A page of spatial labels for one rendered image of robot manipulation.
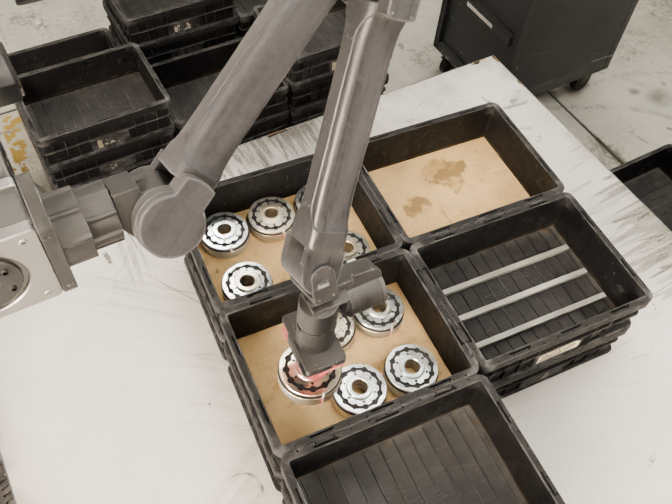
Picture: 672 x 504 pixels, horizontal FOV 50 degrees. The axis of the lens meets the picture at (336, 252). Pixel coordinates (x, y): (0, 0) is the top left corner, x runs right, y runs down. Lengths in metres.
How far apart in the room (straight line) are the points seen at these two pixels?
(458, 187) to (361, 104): 0.85
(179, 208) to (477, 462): 0.79
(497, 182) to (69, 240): 1.16
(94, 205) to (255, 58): 0.23
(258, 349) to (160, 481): 0.31
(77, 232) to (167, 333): 0.83
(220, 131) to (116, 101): 1.60
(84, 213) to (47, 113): 1.62
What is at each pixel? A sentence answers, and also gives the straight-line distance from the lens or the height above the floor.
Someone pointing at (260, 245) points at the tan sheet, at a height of 0.83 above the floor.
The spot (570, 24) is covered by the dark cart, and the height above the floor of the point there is 0.46.
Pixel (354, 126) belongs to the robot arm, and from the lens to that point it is 0.89.
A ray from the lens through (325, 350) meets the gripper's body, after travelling 1.07.
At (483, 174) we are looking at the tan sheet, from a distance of 1.75.
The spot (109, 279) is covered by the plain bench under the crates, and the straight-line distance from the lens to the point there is 1.71.
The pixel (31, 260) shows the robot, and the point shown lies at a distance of 0.80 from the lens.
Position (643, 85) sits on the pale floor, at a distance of 3.56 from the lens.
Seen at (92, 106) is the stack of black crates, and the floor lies 0.49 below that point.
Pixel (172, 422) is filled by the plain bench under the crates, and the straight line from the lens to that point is 1.52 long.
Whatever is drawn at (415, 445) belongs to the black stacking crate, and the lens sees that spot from 1.36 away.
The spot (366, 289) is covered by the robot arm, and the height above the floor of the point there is 1.25.
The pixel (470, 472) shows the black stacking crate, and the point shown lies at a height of 0.83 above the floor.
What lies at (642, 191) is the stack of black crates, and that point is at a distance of 2.69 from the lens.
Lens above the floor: 2.09
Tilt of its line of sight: 54 degrees down
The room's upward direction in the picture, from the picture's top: 6 degrees clockwise
